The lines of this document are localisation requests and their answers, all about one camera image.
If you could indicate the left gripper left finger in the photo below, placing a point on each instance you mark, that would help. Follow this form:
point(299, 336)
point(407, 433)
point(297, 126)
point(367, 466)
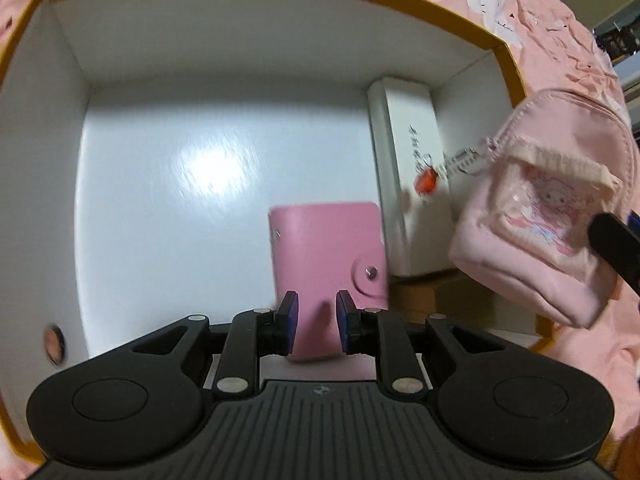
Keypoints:
point(252, 335)

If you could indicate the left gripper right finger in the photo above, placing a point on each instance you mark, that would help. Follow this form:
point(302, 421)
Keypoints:
point(383, 336)

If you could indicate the pink mini backpack pouch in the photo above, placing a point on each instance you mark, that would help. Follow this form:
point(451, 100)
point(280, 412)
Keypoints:
point(560, 159)

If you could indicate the pink snap wallet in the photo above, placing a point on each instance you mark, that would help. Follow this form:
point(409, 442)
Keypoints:
point(319, 250)

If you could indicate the white box with writing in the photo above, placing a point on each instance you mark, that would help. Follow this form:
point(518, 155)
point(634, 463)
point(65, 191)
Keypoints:
point(412, 183)

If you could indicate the pink patterned duvet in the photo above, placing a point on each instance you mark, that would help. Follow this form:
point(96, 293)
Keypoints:
point(553, 50)

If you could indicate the orange cardboard storage box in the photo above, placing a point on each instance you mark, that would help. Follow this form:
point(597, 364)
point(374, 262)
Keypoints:
point(143, 143)

